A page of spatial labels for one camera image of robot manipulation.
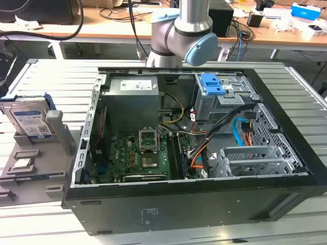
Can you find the blue cardboard box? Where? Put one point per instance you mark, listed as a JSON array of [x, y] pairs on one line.
[[305, 10]]

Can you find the metal disk bay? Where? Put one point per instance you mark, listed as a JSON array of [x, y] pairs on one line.
[[245, 163]]

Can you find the black open PC case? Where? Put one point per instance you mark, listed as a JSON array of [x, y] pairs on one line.
[[178, 206]]

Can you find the grey parts rack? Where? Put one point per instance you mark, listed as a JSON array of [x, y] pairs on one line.
[[38, 163]]

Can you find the hard disk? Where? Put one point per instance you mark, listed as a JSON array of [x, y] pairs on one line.
[[26, 120]]

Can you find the black desktop computer box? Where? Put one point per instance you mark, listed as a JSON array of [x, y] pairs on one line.
[[222, 18]]

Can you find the small black box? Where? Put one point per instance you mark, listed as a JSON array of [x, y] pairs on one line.
[[254, 20]]

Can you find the black RAM slot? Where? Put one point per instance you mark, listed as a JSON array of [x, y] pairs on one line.
[[172, 158], [182, 158]]

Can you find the wooden desk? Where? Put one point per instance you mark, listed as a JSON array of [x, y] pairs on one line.
[[107, 28]]

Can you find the blue plastic drive latch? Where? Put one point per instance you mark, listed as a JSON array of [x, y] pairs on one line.
[[210, 84]]

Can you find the CPU socket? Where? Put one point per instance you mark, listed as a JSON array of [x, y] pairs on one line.
[[150, 161]]

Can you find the white power strip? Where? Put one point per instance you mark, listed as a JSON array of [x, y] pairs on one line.
[[224, 54]]

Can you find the black graphics card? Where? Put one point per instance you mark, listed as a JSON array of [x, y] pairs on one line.
[[144, 177]]

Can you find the green motherboard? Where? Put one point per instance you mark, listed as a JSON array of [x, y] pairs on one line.
[[122, 158]]

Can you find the RAM stick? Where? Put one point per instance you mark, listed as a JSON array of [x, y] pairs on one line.
[[38, 176]]

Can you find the white small box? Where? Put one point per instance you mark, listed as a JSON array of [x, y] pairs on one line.
[[313, 30]]

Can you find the metal drive cage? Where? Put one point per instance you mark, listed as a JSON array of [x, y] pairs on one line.
[[212, 107]]

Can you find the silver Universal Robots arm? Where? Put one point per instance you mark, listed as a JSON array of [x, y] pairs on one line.
[[178, 33]]

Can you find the grey power supply unit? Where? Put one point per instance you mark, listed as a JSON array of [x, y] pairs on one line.
[[132, 102]]

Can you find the silver CPU chip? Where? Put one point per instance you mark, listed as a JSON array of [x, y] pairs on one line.
[[22, 163]]

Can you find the large black case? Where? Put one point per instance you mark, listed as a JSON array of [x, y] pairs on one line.
[[38, 11]]

